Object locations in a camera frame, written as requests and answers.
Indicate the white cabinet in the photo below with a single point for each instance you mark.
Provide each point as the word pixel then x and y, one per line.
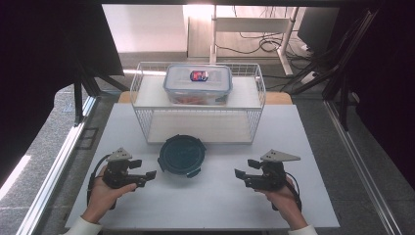
pixel 147 27

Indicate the round dark bowl lid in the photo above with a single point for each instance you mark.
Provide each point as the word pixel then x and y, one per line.
pixel 181 155

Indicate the black tripod stand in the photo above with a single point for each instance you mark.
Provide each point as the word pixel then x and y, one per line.
pixel 78 98

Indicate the person's left hand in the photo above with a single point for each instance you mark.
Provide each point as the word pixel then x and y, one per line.
pixel 104 196

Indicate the clear rectangular food container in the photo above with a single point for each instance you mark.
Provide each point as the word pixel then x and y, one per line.
pixel 197 83

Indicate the black metal stand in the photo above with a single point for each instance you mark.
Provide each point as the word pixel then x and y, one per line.
pixel 339 65

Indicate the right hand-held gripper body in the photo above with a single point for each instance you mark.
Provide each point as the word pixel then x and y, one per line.
pixel 269 178

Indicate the aluminium rail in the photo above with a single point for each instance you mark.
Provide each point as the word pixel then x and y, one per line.
pixel 359 166
pixel 55 169

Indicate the white desk frame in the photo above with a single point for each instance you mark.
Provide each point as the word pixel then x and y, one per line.
pixel 251 24

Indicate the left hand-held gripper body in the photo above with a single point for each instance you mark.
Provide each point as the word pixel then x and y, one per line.
pixel 119 173

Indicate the person's right hand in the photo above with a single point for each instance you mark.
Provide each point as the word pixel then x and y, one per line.
pixel 287 204

